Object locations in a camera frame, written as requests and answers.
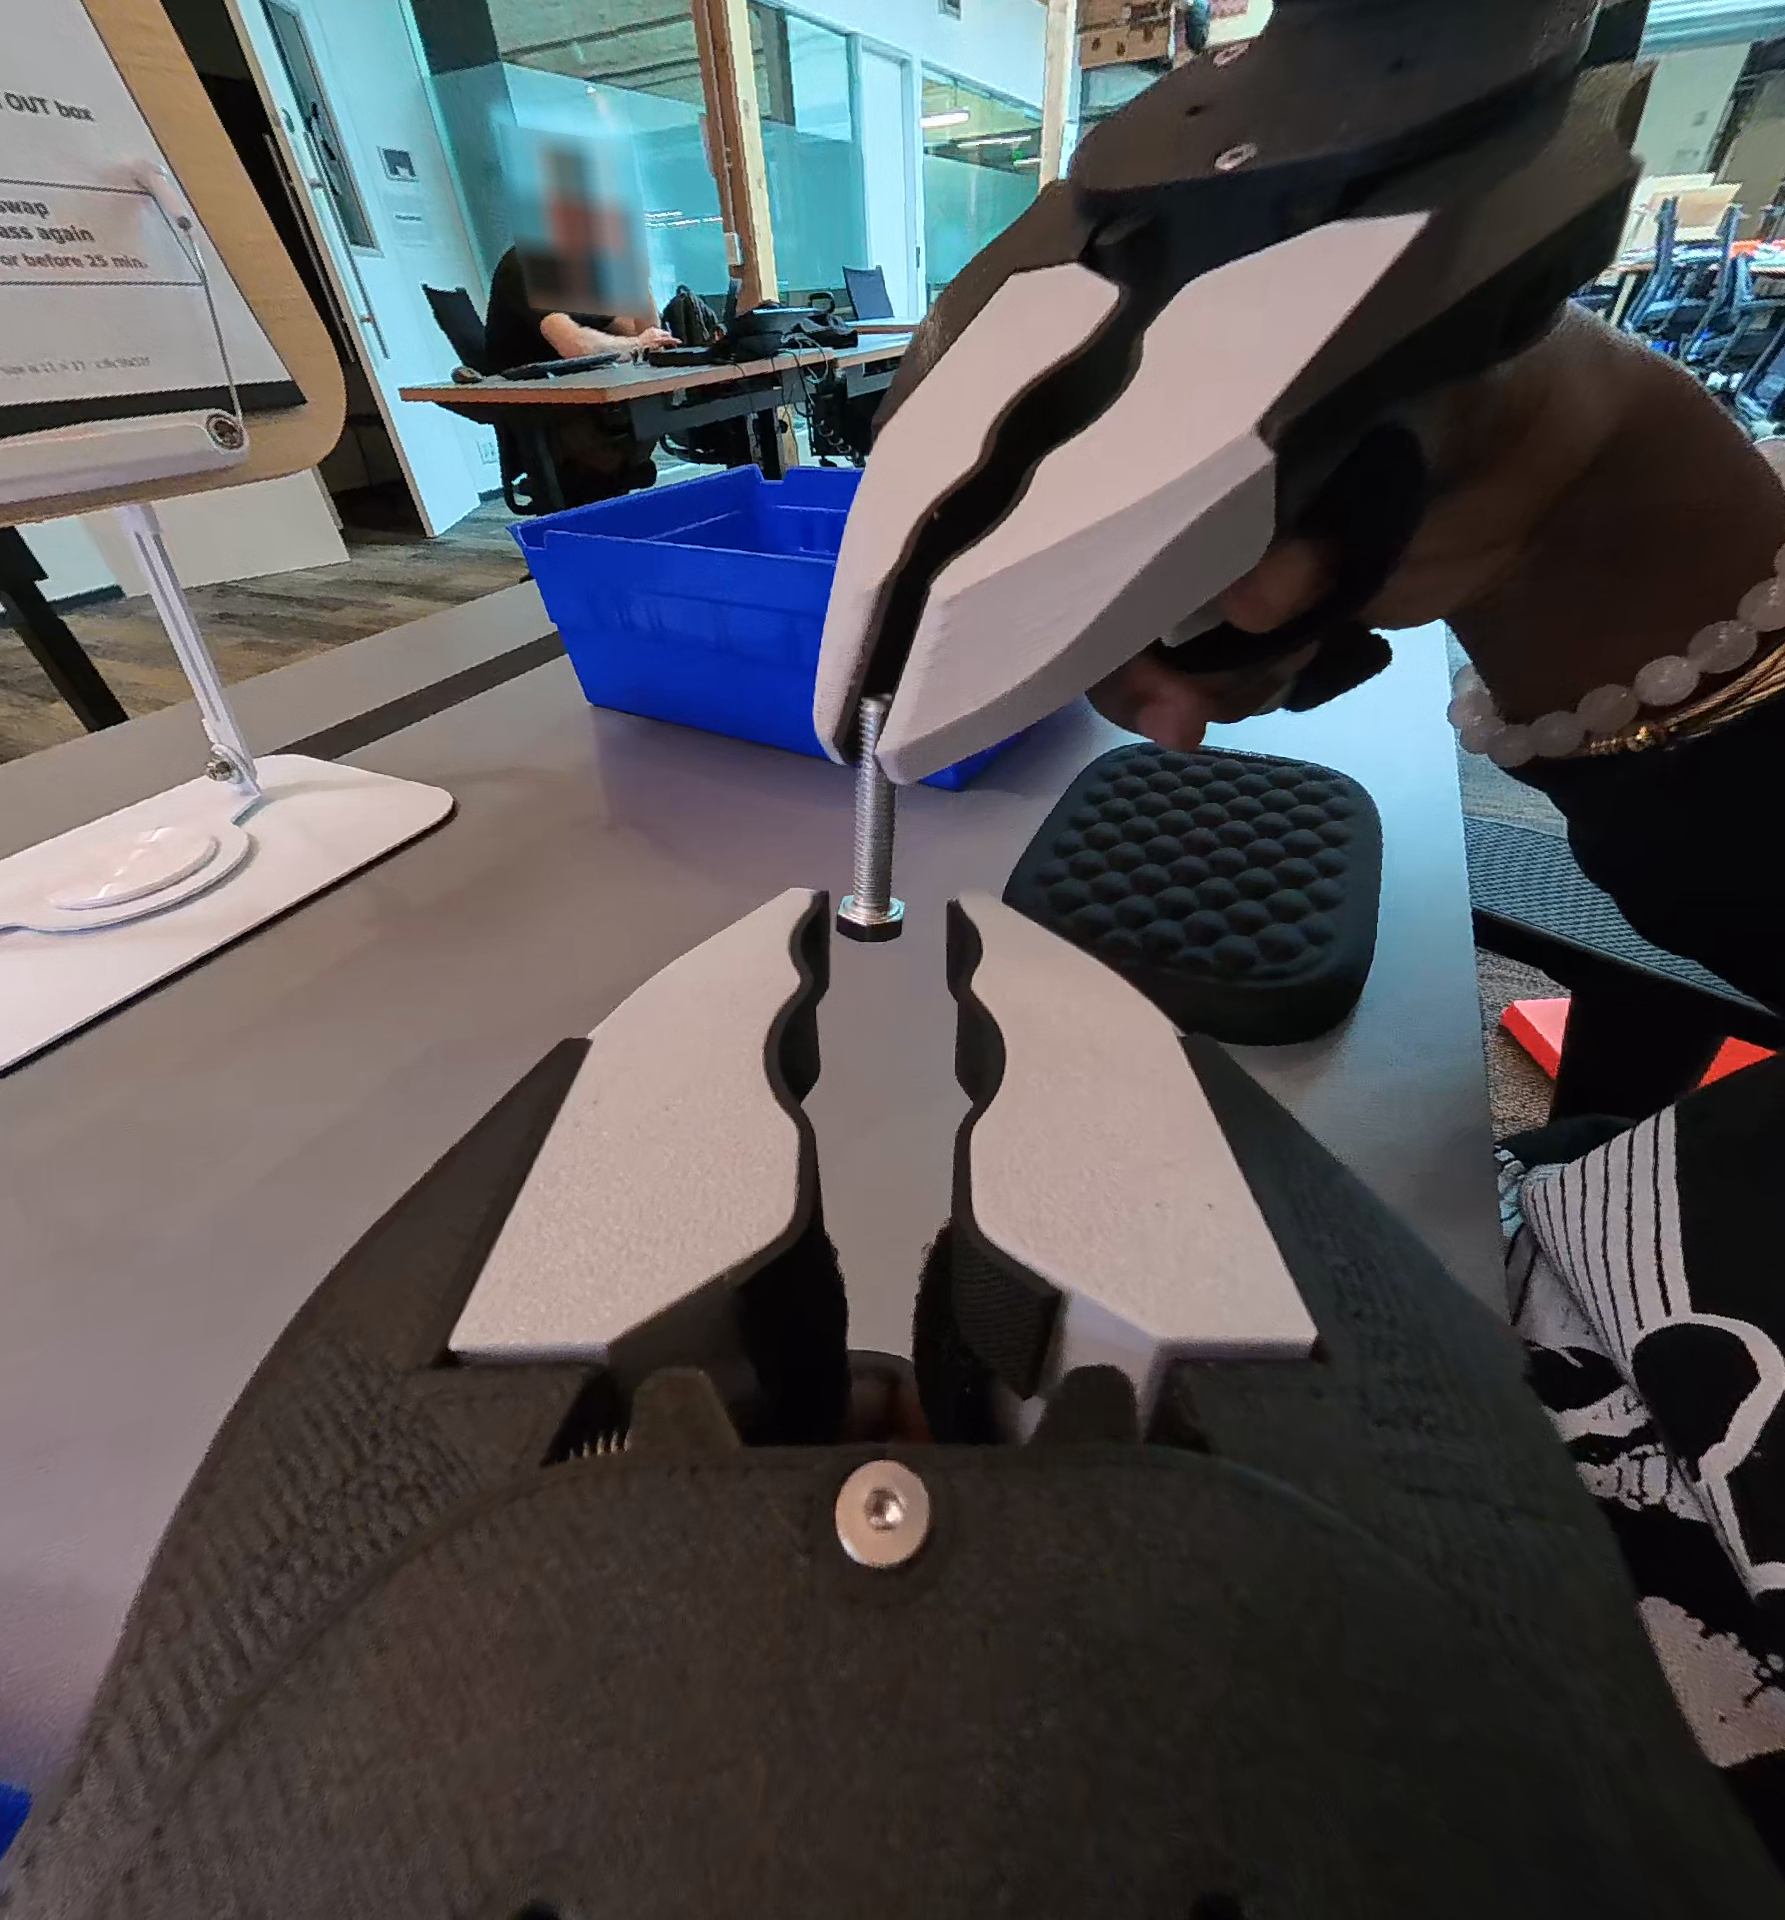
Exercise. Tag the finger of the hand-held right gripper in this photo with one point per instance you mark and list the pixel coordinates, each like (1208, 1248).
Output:
(935, 406)
(1131, 511)

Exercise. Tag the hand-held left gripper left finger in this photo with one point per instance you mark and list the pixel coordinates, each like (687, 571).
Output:
(638, 1184)

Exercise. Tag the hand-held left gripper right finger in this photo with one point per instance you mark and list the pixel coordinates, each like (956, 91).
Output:
(1131, 1184)

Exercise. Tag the thin silver bolt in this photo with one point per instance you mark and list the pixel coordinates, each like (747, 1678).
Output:
(875, 838)

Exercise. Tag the person's right forearm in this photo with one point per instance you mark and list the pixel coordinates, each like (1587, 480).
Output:
(1732, 870)

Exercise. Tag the person's right hand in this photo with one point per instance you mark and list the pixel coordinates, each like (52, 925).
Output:
(1582, 480)

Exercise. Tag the black backpack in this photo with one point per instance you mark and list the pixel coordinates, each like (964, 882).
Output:
(693, 319)

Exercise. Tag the black honeycomb wrist pad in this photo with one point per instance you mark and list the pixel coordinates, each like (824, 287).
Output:
(1208, 900)

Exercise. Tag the wooden office desk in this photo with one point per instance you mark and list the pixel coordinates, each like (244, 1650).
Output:
(638, 382)

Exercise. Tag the black keyboard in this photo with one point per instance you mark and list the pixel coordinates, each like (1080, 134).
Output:
(555, 364)

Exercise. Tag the row of black office chairs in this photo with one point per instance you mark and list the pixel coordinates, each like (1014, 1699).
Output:
(1763, 315)

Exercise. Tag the black office chair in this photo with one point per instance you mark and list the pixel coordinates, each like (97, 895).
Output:
(457, 323)

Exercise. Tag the white document stand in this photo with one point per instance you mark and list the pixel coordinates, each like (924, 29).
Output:
(262, 856)

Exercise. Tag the instruction sign board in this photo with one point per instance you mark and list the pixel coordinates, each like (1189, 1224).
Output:
(292, 301)

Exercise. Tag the printed instruction sheet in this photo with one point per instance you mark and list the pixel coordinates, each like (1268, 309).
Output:
(38, 269)

